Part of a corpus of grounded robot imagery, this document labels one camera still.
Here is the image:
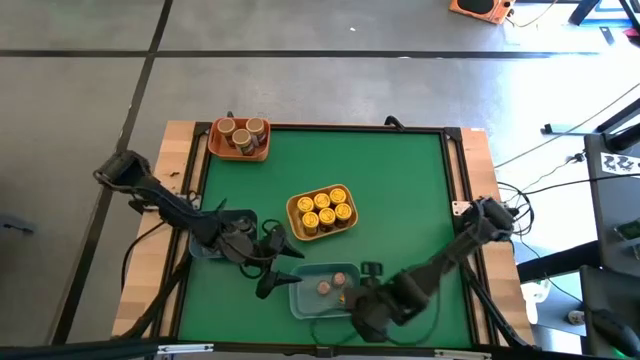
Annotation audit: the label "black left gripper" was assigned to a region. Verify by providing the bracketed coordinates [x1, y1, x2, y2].
[214, 219, 305, 300]

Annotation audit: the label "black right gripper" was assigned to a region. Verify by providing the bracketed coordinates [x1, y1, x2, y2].
[342, 282, 409, 344]

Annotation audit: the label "yellow plastic bin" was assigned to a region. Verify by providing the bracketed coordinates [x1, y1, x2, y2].
[285, 183, 360, 243]

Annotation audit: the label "light blue plastic bin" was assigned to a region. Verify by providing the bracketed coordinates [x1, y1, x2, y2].
[288, 261, 362, 321]

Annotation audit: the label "dark blue plastic bin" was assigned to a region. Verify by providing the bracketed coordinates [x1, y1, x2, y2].
[187, 208, 260, 260]

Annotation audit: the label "orange plastic bin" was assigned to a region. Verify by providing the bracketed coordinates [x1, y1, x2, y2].
[207, 117, 272, 163]

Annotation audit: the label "green table mat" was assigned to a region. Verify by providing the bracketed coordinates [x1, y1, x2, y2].
[177, 128, 474, 349]

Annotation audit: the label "black desk leg beam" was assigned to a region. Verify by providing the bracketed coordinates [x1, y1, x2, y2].
[517, 239, 601, 284]

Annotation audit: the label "grey side table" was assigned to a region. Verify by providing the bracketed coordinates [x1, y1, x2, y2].
[579, 264, 640, 360]

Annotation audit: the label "black rounded device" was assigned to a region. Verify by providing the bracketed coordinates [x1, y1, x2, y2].
[591, 308, 640, 358]

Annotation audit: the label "dark grey desk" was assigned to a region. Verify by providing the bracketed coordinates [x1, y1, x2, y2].
[582, 130, 640, 279]

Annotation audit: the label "white printed sticker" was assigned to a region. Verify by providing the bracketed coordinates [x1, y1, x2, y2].
[600, 151, 640, 177]

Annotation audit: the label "orange floor device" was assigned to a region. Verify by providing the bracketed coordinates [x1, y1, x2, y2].
[448, 0, 517, 26]

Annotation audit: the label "black stand legs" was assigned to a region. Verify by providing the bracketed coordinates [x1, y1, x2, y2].
[568, 0, 640, 27]

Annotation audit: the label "silver aluminium bracket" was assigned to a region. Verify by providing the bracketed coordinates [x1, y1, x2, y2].
[157, 343, 215, 355]
[433, 349, 492, 360]

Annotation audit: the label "black cable conduit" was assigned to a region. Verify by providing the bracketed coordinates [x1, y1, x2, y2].
[117, 249, 194, 341]
[459, 262, 536, 351]

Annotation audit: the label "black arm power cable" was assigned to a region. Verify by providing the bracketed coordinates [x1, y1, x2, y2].
[119, 219, 169, 296]

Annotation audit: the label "black table frame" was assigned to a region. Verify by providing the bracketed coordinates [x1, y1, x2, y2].
[149, 119, 544, 360]

